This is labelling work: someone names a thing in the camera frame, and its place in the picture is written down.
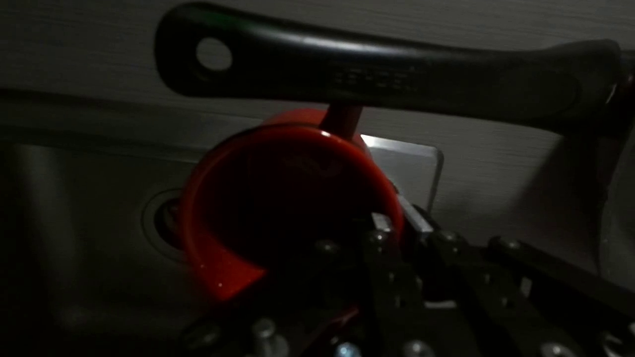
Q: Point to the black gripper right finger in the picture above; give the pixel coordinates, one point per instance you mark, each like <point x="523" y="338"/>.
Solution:
<point x="517" y="298"/>

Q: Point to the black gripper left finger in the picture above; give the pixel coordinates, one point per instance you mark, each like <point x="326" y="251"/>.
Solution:
<point x="384" y="290"/>

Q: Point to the dark frying pan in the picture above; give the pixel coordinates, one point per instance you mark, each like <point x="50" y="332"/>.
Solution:
<point x="398" y="72"/>

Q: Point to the stainless steel sink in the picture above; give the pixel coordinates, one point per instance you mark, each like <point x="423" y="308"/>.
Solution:
<point x="80" y="199"/>

